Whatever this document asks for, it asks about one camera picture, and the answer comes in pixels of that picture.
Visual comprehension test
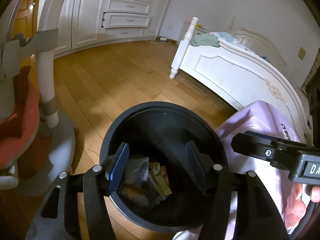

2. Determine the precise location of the trash inside bin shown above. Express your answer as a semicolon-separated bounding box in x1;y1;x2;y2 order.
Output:
118;157;172;208

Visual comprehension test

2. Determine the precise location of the black round trash bin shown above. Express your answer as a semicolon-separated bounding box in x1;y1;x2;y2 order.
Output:
100;101;228;232

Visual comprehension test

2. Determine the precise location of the right hand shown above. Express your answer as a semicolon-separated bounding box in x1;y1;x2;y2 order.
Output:
284;183;306;230

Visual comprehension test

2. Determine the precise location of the purple tablecloth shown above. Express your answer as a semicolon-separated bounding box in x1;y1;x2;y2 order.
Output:
172;100;311;240

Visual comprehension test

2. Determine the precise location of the pink grey desk chair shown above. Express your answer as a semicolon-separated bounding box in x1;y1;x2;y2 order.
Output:
0;0;60;190

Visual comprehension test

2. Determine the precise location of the green cloth on bed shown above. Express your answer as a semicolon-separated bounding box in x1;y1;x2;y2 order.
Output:
190;34;220;48

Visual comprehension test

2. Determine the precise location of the white wardrobe with drawers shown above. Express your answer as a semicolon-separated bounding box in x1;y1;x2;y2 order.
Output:
55;0;170;56

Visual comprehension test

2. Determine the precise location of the white bed frame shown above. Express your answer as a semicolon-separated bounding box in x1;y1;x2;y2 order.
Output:
169;17;313;143

